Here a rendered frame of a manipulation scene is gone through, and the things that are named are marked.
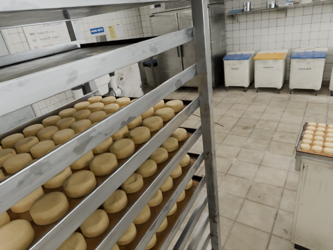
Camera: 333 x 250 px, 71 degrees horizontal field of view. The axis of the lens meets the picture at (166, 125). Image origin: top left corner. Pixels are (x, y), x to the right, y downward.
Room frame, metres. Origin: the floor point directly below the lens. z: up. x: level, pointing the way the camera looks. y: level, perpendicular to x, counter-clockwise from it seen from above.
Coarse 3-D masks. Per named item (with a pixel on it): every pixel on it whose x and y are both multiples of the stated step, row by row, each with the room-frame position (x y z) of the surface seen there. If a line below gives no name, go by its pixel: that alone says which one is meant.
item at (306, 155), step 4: (296, 144) 1.18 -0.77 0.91; (296, 152) 1.17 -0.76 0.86; (300, 152) 1.15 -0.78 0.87; (304, 156) 1.14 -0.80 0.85; (308, 156) 1.13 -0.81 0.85; (312, 156) 1.11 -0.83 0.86; (316, 156) 1.10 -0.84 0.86; (320, 156) 1.09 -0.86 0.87; (324, 156) 1.08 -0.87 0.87; (324, 160) 1.07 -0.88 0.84; (328, 160) 1.06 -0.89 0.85; (332, 160) 1.05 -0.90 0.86
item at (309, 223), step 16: (304, 160) 1.13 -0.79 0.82; (320, 160) 1.09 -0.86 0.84; (304, 176) 1.12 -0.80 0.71; (320, 176) 1.07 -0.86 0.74; (304, 192) 1.11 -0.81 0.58; (320, 192) 1.06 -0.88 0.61; (304, 208) 1.10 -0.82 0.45; (320, 208) 1.05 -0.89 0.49; (304, 224) 1.10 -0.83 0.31; (320, 224) 1.04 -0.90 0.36; (304, 240) 1.09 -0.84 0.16; (320, 240) 1.03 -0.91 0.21
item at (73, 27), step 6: (66, 24) 0.85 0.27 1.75; (72, 24) 0.84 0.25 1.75; (78, 24) 0.86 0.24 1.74; (72, 30) 0.84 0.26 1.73; (78, 30) 0.86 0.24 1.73; (72, 36) 0.85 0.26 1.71; (78, 36) 0.85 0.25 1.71; (84, 84) 0.85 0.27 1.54; (90, 84) 0.84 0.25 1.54; (90, 90) 0.84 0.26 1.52
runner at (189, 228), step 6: (204, 198) 0.63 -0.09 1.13; (198, 204) 0.60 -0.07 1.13; (204, 204) 0.59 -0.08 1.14; (198, 210) 0.55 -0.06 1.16; (192, 216) 0.56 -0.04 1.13; (198, 216) 0.54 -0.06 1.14; (192, 222) 0.51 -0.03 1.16; (186, 228) 0.51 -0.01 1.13; (192, 228) 0.50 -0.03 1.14; (186, 234) 0.47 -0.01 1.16; (180, 240) 0.48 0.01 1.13; (186, 240) 0.47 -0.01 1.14; (174, 246) 0.46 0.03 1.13; (180, 246) 0.44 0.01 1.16
